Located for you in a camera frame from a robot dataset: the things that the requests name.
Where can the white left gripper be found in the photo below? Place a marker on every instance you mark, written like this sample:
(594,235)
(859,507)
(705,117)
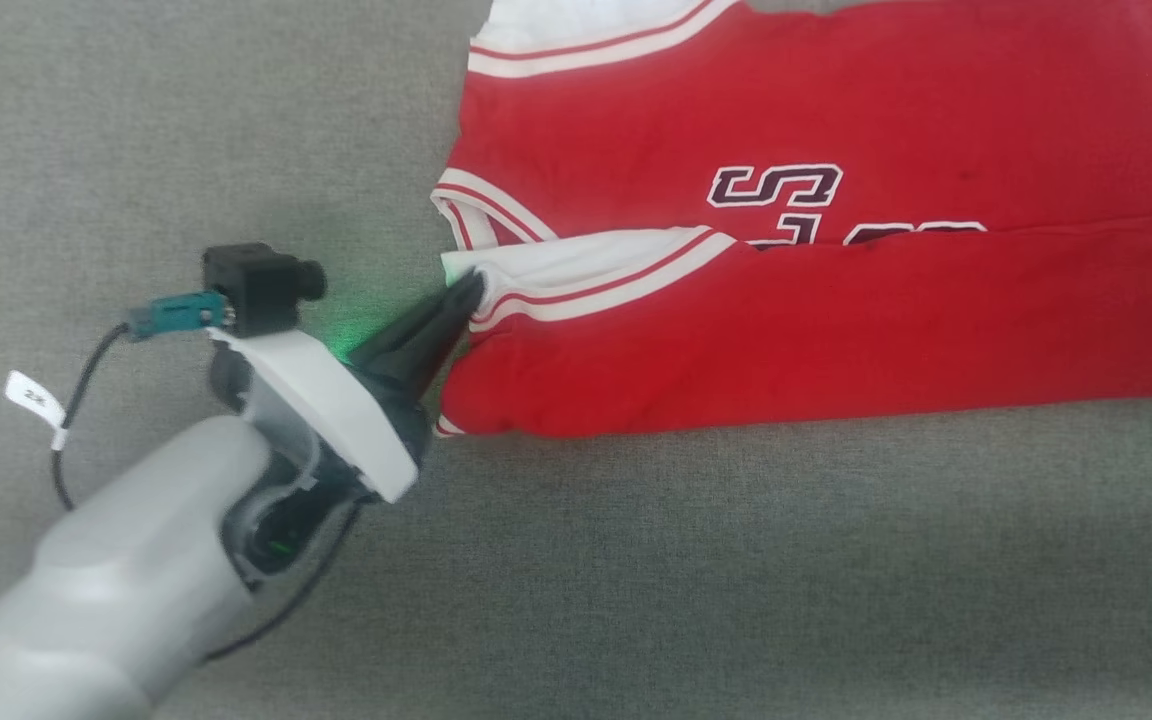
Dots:
(326,410)

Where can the red basketball jersey white trim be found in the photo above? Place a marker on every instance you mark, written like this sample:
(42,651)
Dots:
(836,320)

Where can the grey fabric sofa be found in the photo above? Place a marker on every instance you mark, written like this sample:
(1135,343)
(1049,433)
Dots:
(686,580)

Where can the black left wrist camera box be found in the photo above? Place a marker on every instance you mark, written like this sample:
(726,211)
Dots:
(256,285)

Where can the teal left camera connector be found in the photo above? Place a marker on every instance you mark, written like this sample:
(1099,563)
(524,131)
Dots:
(176,315)

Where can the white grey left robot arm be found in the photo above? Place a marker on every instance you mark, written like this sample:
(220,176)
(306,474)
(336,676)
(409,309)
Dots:
(116,580)

